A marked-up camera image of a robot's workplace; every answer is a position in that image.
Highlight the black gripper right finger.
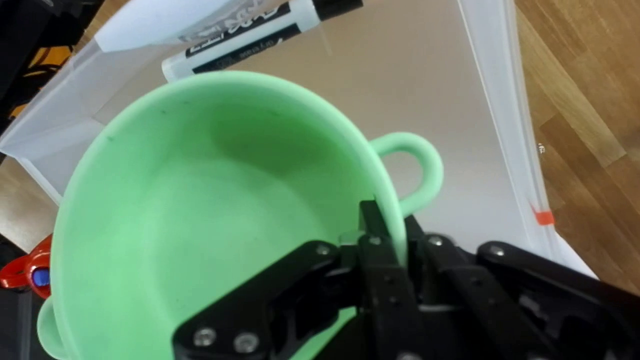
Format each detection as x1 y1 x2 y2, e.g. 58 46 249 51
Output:
404 217 554 360

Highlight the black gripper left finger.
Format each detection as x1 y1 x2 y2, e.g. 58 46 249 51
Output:
358 200 429 360

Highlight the green plastic pot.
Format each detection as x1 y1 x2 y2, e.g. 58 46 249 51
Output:
36 70 444 360

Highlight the white plastic drawer tray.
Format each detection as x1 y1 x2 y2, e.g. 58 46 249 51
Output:
0 0 587 273

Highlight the black white marker pen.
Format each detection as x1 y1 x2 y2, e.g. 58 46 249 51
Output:
163 0 363 82

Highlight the red toy teapot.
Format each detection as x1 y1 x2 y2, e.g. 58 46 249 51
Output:
0 237 53 299

